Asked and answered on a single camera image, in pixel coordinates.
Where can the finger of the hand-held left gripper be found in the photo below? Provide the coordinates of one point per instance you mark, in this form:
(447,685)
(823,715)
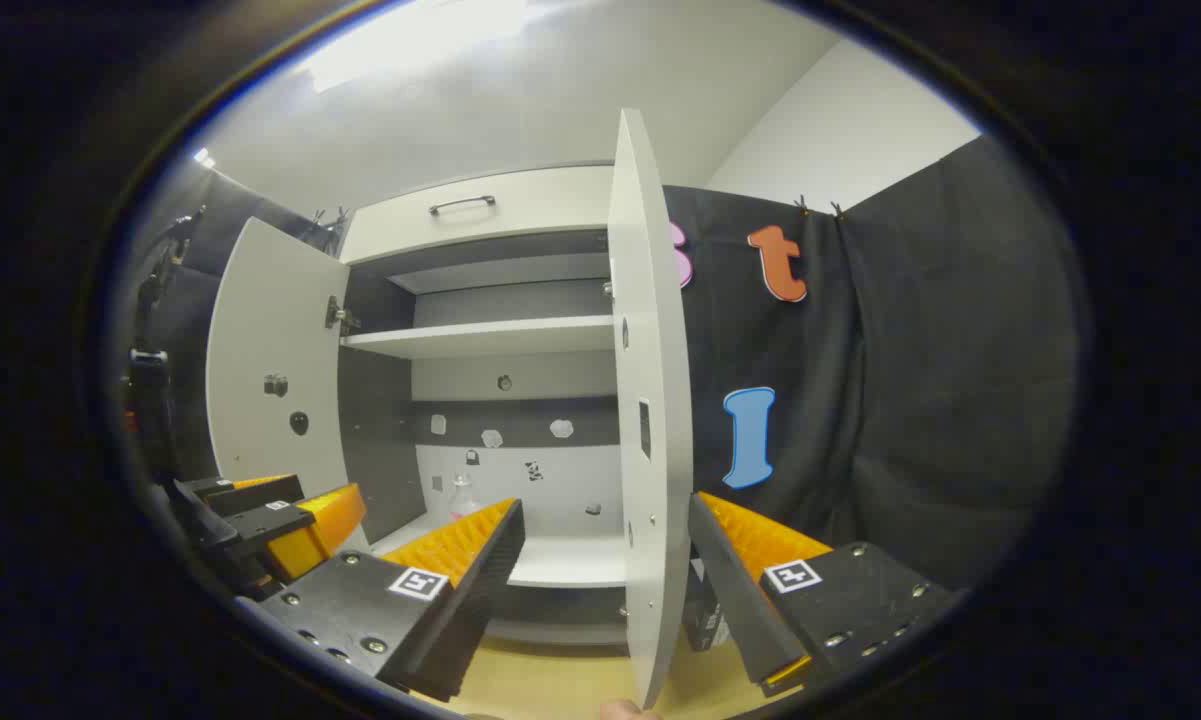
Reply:
(315,530)
(260,493)

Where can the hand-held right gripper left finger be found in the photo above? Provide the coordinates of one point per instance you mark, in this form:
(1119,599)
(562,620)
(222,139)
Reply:
(480,580)

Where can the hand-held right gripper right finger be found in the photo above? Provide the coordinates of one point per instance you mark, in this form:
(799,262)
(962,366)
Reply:
(735,590)

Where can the clear plastic bottle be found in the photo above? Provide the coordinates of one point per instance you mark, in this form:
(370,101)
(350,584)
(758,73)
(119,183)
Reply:
(463,500)

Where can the white cabinet door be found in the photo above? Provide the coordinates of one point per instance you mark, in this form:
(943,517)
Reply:
(270,330)
(650,350)

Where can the metal door hinge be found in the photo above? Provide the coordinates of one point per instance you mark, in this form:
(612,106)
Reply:
(340,316)

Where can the white cabinet shelf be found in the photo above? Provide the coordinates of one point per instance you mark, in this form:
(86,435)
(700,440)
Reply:
(480,338)

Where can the white cabinet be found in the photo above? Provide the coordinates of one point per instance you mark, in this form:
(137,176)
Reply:
(500,300)

